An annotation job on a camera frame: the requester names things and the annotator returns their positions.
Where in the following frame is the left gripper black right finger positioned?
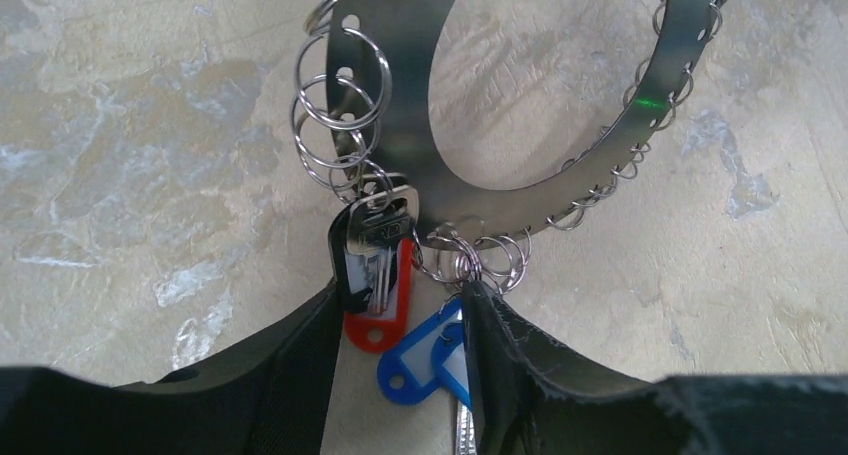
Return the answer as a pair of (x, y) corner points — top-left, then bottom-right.
(461, 282), (847, 454)

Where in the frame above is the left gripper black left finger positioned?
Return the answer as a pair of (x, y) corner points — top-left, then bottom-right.
(1, 285), (342, 454)

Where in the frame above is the large keyring with keys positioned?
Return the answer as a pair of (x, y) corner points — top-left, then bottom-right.
(290, 0), (728, 293)

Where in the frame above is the red plastic key tag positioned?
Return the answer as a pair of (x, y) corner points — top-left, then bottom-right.
(343, 240), (412, 353)

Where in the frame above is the blue plastic key tag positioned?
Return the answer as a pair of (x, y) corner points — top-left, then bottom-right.
(376, 297), (465, 406)

